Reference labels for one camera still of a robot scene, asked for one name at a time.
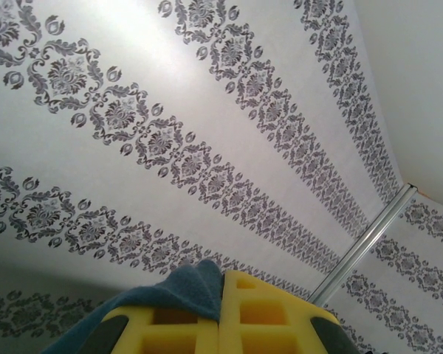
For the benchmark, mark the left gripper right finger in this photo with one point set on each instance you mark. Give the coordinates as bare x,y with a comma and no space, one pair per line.
266,332

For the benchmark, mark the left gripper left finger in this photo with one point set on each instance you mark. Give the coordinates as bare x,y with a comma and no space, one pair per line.
177,339

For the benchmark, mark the slate blue t-shirt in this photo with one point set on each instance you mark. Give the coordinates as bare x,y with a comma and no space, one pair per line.
192,287

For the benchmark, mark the aluminium corner post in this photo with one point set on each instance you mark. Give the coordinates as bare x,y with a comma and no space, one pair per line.
365,239

